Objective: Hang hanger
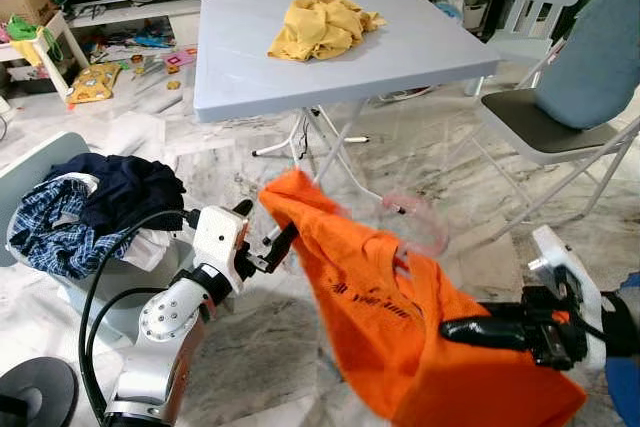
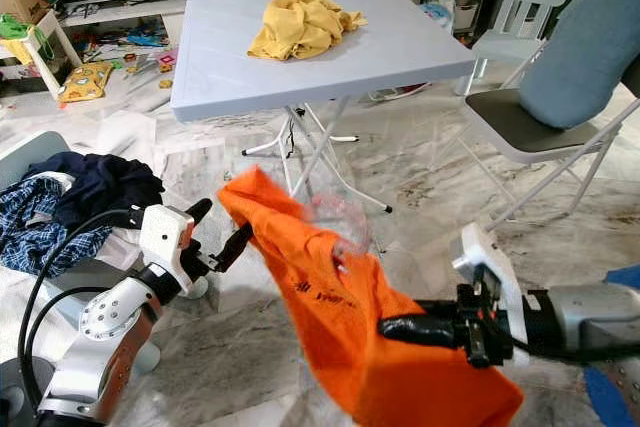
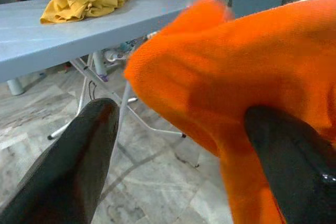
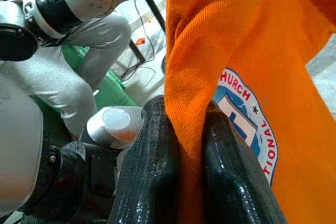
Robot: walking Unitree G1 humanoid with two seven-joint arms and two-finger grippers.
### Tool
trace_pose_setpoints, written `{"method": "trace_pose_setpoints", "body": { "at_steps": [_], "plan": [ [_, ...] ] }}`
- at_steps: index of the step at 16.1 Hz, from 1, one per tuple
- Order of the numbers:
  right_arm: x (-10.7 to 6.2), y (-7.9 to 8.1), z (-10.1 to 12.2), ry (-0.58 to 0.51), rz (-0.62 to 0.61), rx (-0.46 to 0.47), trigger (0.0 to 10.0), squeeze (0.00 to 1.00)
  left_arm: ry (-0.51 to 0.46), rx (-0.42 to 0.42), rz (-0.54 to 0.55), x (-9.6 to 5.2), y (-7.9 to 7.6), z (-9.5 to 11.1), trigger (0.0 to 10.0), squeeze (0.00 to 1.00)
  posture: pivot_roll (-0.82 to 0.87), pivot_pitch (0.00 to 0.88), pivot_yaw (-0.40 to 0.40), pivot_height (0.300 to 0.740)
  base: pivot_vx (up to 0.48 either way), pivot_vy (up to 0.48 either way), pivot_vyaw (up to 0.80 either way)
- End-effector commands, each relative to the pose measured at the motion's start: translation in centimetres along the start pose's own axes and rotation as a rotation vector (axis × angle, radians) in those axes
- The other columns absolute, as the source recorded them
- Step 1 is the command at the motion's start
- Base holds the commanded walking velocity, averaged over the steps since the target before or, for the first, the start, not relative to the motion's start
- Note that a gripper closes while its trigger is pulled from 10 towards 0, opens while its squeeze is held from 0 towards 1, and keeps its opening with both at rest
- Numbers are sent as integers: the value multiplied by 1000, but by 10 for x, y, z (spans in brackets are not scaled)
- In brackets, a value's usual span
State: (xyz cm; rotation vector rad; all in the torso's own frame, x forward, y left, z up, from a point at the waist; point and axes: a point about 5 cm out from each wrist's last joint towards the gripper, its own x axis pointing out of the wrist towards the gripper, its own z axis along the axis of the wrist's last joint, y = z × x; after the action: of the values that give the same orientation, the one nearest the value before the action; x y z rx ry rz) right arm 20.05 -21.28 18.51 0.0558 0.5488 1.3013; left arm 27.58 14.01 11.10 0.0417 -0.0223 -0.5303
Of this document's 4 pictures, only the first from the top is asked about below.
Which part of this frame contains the white kids table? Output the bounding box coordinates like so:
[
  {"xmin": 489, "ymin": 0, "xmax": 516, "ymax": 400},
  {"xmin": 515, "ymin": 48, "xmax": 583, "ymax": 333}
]
[{"xmin": 0, "ymin": 12, "xmax": 91, "ymax": 103}]

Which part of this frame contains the white garment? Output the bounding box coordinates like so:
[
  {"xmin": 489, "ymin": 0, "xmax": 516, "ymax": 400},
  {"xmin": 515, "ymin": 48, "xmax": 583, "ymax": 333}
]
[{"xmin": 125, "ymin": 227, "xmax": 191, "ymax": 273}]

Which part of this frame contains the cardboard box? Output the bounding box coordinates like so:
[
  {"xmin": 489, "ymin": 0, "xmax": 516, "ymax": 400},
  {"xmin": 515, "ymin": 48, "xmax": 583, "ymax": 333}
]
[{"xmin": 0, "ymin": 0, "xmax": 56, "ymax": 26}]

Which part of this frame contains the blue plaid garment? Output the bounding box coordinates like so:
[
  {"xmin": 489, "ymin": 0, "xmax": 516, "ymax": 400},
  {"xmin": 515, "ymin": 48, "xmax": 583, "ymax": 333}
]
[{"xmin": 10, "ymin": 179, "xmax": 136, "ymax": 280}]

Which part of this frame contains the pink clothes hanger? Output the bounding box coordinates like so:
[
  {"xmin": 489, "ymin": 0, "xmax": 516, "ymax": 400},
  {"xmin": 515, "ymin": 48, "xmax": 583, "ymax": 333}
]
[{"xmin": 375, "ymin": 192, "xmax": 451, "ymax": 278}]

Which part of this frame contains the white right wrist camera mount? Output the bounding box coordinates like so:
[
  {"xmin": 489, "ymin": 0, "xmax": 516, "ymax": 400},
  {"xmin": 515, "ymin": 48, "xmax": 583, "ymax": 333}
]
[{"xmin": 528, "ymin": 225, "xmax": 606, "ymax": 343}]

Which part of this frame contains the white folding chair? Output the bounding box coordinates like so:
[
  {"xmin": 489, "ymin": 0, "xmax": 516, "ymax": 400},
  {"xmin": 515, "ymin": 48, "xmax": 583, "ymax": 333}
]
[{"xmin": 440, "ymin": 7, "xmax": 640, "ymax": 248}]

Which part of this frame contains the orange t-shirt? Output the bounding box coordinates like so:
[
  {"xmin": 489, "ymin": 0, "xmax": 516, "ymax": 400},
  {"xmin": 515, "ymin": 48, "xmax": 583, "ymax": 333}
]
[{"xmin": 258, "ymin": 169, "xmax": 589, "ymax": 427}]

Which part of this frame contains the white tv bench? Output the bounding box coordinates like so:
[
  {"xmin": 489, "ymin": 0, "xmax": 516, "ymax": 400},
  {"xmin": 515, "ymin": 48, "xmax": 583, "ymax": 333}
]
[{"xmin": 70, "ymin": 0, "xmax": 246, "ymax": 28}]

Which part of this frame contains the navy blue garment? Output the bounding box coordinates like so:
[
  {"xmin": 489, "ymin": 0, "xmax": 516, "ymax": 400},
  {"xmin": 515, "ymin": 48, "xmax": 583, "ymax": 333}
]
[{"xmin": 45, "ymin": 154, "xmax": 188, "ymax": 238}]

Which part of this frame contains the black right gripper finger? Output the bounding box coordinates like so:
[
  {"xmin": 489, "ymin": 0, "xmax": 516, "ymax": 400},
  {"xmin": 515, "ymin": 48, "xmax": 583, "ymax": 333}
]
[{"xmin": 440, "ymin": 315, "xmax": 537, "ymax": 350}]

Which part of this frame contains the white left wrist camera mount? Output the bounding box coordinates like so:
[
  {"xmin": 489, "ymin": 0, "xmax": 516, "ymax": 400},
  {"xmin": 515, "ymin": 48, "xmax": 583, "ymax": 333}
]
[{"xmin": 192, "ymin": 205, "xmax": 251, "ymax": 293}]

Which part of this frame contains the yellow garment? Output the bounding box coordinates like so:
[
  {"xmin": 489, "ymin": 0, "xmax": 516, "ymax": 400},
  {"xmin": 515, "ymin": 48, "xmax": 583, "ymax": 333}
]
[{"xmin": 267, "ymin": 0, "xmax": 386, "ymax": 63}]

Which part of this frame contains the yellow toy board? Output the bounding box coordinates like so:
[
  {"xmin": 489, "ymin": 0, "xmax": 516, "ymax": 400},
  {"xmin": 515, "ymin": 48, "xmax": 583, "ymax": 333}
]
[{"xmin": 65, "ymin": 62, "xmax": 123, "ymax": 105}]

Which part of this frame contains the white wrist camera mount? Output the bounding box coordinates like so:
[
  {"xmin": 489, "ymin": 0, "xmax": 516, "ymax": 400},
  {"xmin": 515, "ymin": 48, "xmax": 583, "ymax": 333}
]
[
  {"xmin": 528, "ymin": 225, "xmax": 606, "ymax": 343},
  {"xmin": 192, "ymin": 205, "xmax": 251, "ymax": 293}
]

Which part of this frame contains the light blue cushion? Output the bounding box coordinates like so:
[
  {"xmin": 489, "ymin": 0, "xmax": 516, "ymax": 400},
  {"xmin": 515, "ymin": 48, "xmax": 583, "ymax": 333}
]
[{"xmin": 535, "ymin": 0, "xmax": 640, "ymax": 130}]

